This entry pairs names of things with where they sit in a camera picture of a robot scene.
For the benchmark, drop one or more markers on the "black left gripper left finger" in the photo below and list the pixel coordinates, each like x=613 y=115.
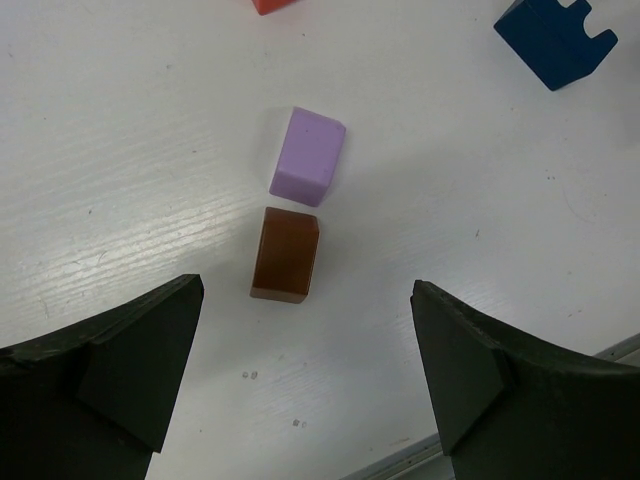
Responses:
x=94 y=400

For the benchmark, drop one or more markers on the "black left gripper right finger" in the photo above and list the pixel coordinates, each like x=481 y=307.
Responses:
x=467 y=358

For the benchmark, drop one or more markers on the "brown rectangular wood block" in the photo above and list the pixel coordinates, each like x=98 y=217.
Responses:
x=286 y=255

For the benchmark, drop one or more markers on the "purple wood cube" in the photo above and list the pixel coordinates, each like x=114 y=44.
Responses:
x=308 y=158

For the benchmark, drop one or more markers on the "blue notched wood block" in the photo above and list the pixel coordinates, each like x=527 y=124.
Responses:
x=551 y=40

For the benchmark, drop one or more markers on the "orange-red wood cube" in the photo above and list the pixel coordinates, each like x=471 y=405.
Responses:
x=265 y=7

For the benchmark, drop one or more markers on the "aluminium frame rail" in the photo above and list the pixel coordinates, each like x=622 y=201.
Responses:
x=558 y=423

